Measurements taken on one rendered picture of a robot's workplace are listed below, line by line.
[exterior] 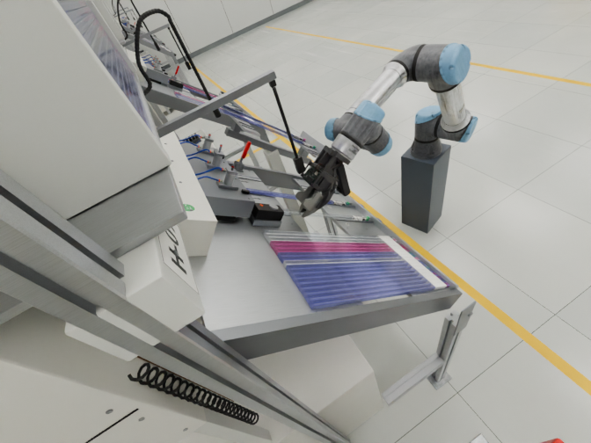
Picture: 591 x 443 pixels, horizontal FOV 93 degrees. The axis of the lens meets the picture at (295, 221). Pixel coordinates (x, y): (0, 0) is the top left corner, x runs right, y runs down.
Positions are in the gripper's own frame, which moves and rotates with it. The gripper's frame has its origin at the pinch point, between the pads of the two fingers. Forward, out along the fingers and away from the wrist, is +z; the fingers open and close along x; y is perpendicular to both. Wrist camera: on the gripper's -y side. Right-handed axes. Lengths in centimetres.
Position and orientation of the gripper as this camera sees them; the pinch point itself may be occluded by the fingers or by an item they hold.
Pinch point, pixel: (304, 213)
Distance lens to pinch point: 85.5
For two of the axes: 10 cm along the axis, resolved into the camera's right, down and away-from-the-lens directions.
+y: -6.9, -2.7, -6.7
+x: 4.6, 5.5, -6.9
